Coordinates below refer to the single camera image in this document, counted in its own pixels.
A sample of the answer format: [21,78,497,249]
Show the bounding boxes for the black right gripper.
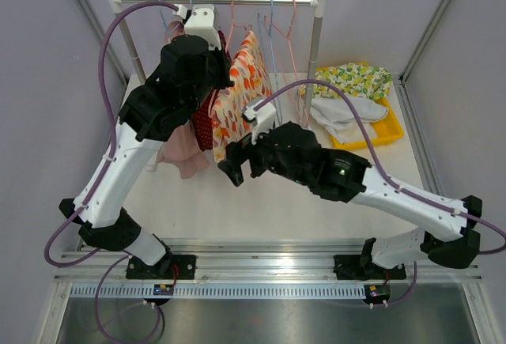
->
[220,119,312,187]

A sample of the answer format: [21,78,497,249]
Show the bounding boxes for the orange floral skirt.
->
[211,31,272,163]

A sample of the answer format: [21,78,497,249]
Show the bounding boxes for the red polka dot skirt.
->
[191,29,232,152]

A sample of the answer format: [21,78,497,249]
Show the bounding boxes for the pink wire hanger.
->
[208,0,251,118]
[269,0,309,127]

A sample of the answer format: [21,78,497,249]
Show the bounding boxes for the pink pleated skirt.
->
[156,19,210,180]

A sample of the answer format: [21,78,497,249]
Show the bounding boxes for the white skirt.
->
[310,96,388,144]

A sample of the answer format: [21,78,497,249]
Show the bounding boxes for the lemon print skirt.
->
[314,62,392,101]

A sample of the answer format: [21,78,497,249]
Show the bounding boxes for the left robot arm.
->
[59,35,232,279]

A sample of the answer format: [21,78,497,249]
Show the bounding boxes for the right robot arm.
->
[218,123,481,281]

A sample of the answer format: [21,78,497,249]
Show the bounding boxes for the white and silver clothes rack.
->
[101,0,330,131]

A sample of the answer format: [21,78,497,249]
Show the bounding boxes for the yellow plastic tray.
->
[312,77,404,150]

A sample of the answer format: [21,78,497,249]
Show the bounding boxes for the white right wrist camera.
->
[241,98,277,145]

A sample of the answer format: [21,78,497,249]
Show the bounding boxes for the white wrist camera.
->
[172,4,223,51]
[241,98,277,145]

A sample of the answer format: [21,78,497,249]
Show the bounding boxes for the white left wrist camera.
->
[172,4,223,51]

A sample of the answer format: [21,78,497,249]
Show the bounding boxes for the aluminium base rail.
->
[53,239,482,284]

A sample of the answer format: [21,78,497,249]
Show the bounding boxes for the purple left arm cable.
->
[43,2,185,268]

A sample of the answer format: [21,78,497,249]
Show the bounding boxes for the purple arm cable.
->
[43,2,185,268]
[256,78,506,256]

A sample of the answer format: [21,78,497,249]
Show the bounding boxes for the slotted cable duct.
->
[70,283,365,300]

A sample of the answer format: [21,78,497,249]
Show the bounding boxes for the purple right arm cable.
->
[256,78,506,256]

